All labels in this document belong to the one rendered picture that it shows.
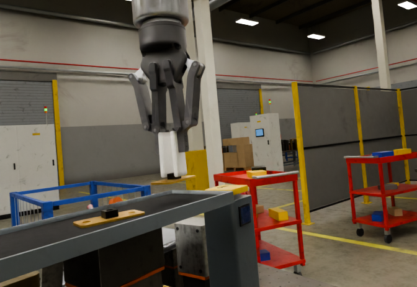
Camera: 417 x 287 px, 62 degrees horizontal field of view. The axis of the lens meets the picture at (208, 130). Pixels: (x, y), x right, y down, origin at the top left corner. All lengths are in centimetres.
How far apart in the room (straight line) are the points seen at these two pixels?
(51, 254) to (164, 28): 34
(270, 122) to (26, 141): 677
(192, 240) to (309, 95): 460
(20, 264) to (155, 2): 38
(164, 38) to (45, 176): 832
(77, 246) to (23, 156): 832
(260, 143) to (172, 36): 1062
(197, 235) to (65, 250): 49
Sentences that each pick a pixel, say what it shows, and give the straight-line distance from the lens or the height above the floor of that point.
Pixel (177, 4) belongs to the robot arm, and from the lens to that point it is 55.
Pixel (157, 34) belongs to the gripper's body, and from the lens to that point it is 54.
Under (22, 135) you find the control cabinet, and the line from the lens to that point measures 870.
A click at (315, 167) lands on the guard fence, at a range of 529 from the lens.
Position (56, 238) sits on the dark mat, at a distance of 41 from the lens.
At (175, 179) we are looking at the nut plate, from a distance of 53.
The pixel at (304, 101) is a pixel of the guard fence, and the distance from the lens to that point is 521.
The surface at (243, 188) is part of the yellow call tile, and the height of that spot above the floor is 116.
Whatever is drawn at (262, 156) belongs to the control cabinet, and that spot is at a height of 65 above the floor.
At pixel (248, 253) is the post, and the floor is 104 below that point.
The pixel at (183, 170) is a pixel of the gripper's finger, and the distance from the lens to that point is 54.
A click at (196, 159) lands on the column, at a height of 88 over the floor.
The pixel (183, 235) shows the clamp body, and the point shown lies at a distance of 85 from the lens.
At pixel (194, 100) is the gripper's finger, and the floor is 131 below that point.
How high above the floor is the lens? 125
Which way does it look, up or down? 2 degrees up
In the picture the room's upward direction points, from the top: 5 degrees counter-clockwise
